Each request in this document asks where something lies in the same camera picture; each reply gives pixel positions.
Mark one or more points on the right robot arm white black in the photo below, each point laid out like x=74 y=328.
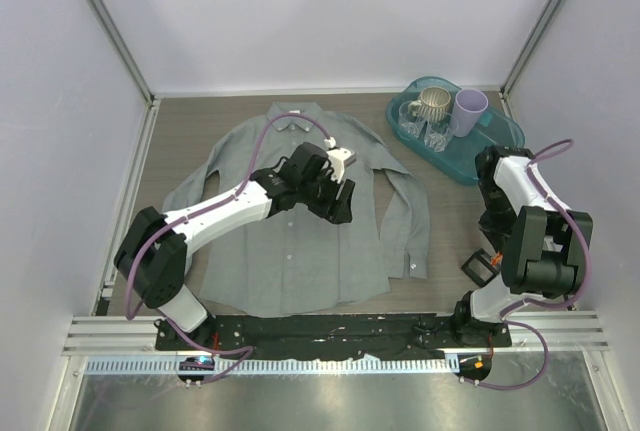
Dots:
x=542 y=242

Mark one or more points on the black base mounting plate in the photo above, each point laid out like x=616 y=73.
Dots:
x=338 y=337

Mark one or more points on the clear drinking glass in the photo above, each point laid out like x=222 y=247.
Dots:
x=439 y=133

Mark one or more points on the small black square frame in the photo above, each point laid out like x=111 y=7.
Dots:
x=478 y=268

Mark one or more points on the ribbed metallic mug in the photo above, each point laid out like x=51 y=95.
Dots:
x=434 y=103

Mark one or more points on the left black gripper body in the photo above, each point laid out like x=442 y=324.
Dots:
x=320 y=195

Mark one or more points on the orange red brooch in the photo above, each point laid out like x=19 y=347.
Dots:
x=496 y=260

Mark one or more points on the purple plastic cup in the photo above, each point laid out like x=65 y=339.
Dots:
x=469 y=106

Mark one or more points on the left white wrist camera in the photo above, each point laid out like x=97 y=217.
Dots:
x=339 y=158

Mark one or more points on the grey button-up shirt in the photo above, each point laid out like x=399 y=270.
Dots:
x=296 y=262

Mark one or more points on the white slotted cable duct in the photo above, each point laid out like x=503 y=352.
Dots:
x=192 y=365

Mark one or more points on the clear glass mug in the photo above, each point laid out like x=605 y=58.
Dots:
x=410 y=118

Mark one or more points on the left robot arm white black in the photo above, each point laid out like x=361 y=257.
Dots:
x=155 y=250

